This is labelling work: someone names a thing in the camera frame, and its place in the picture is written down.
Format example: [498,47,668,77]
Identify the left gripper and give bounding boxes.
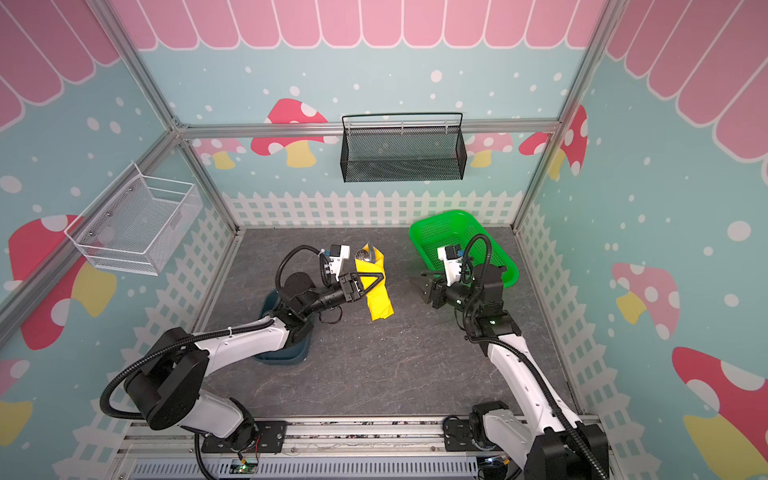
[301,273,385,318]

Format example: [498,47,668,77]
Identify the yellow paper napkin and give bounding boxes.
[355,243,394,321]

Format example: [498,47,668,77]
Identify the green plastic basket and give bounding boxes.
[408,209,520,289]

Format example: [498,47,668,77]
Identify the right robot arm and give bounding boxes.
[411,266,610,479]

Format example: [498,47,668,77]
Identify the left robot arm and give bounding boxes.
[99,272,385,449]

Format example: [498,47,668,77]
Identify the dark teal plastic tray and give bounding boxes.
[253,290,311,366]

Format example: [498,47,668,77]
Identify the black wire mesh basket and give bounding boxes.
[340,112,468,183]

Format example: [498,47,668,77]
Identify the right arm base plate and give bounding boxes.
[442,415,500,452]

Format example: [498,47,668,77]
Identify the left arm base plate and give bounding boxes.
[197,418,288,454]

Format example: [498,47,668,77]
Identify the white wire mesh basket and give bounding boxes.
[64,164,203,276]

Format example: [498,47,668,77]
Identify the white vented cable duct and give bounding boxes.
[128,458,481,480]

